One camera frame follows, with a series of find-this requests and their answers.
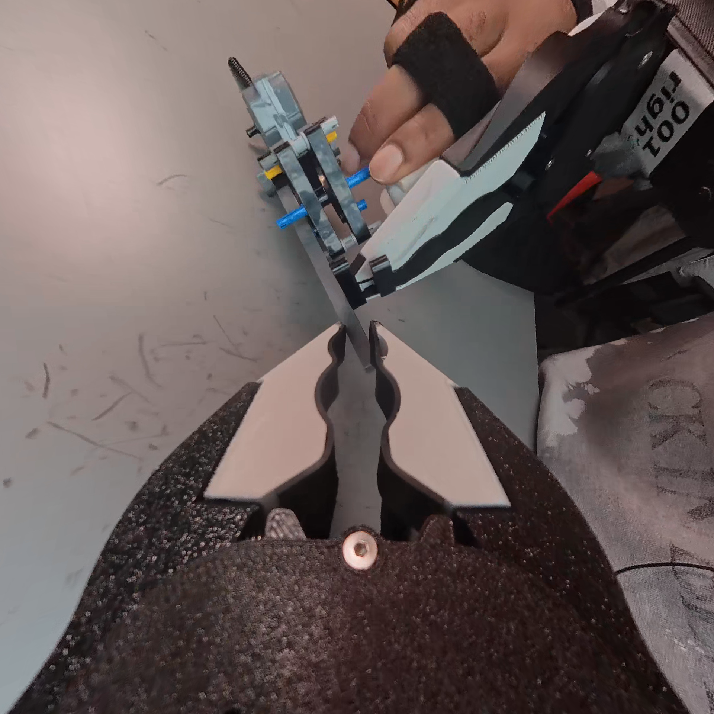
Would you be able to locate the person's right hand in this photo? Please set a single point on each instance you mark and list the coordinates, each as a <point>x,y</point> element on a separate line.
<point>519,28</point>

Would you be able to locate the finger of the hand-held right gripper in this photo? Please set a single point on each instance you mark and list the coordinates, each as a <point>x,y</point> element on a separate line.
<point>485,223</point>
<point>424,212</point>

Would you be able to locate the grey desk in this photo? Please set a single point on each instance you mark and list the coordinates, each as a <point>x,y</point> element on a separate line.
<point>139,279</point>

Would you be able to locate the brick vehicle chassis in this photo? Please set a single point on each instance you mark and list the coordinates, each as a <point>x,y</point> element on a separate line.
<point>279,106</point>

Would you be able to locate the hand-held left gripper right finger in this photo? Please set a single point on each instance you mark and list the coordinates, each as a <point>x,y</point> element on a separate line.
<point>440,440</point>

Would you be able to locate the person's grey printed hoodie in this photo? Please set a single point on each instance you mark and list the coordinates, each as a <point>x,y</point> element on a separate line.
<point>625,446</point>

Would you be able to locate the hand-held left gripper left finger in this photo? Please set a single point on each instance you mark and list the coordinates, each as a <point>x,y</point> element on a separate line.
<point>268,440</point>

